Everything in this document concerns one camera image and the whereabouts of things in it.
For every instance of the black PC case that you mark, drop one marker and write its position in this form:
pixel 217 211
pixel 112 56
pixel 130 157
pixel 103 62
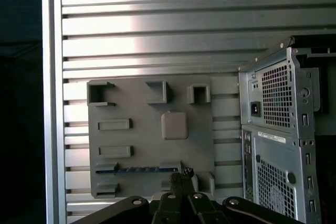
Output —
pixel 275 155

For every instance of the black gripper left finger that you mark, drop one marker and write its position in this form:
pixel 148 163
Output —
pixel 162 208

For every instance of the grey parts rack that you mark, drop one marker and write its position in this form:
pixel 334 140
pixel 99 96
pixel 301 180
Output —
pixel 147 129

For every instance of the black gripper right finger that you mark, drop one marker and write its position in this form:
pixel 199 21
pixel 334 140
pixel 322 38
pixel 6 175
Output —
pixel 202 211

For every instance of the blue RAM stick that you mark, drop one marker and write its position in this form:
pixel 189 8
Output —
pixel 136 170

